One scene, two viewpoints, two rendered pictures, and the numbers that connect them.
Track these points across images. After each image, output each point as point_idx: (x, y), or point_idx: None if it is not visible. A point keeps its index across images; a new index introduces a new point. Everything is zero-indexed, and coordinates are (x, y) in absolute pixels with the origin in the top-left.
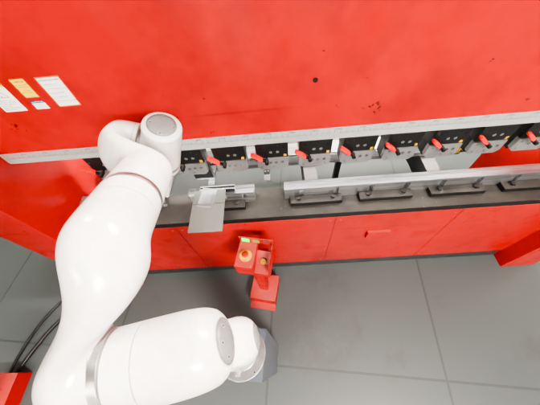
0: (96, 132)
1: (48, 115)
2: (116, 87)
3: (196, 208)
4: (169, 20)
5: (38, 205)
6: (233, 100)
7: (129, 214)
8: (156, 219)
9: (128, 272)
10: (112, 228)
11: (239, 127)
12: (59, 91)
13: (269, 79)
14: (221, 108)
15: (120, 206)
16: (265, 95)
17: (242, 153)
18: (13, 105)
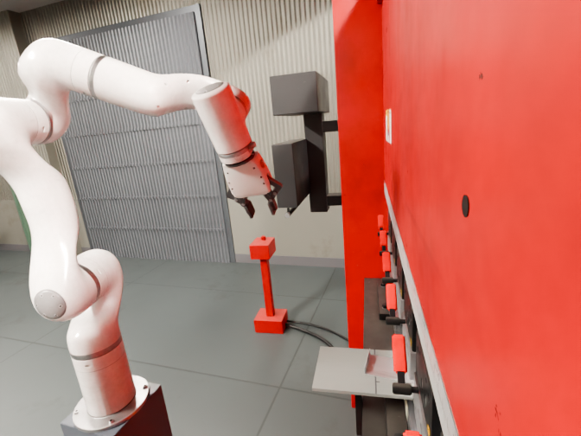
0: (391, 182)
1: (388, 150)
2: (395, 130)
3: (366, 354)
4: (406, 33)
5: (365, 231)
6: (414, 192)
7: (50, 48)
8: (69, 77)
9: (22, 59)
10: (39, 41)
11: (414, 261)
12: (390, 125)
13: (430, 162)
14: (411, 201)
15: (56, 44)
16: (427, 203)
17: (411, 330)
18: (386, 134)
